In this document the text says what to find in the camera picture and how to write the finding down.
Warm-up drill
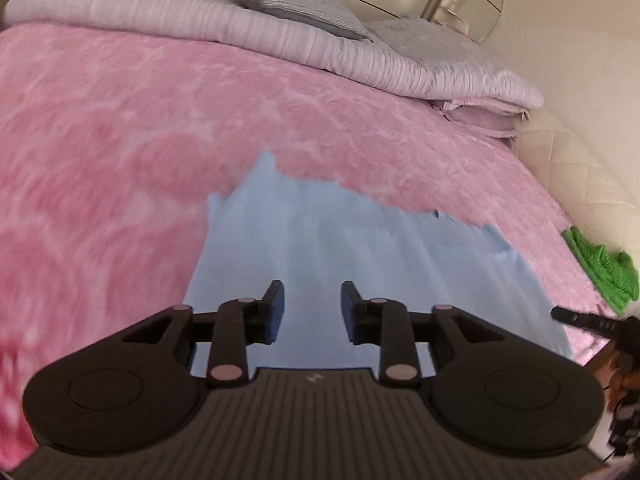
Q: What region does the pink folded bedding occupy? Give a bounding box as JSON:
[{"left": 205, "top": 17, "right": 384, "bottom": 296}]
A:
[{"left": 430, "top": 101, "right": 528, "bottom": 148}]

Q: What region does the light blue garment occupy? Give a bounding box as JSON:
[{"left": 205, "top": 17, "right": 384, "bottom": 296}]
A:
[{"left": 184, "top": 153, "right": 573, "bottom": 368}]

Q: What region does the striped lilac folded duvet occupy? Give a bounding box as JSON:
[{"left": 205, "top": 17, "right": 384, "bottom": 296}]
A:
[{"left": 4, "top": 0, "right": 544, "bottom": 108}]

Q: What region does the cream quilted headboard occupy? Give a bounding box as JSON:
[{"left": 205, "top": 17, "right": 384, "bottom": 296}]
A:
[{"left": 514, "top": 108, "right": 639, "bottom": 264}]

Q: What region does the green garment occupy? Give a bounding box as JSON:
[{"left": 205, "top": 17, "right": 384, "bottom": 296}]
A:
[{"left": 561, "top": 226, "right": 639, "bottom": 316}]

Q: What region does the grey striped pillow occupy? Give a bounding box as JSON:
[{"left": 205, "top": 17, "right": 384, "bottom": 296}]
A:
[{"left": 235, "top": 0, "right": 369, "bottom": 40}]

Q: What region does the pink fluffy blanket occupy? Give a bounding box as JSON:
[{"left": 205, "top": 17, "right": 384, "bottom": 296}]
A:
[{"left": 1, "top": 23, "right": 604, "bottom": 468}]

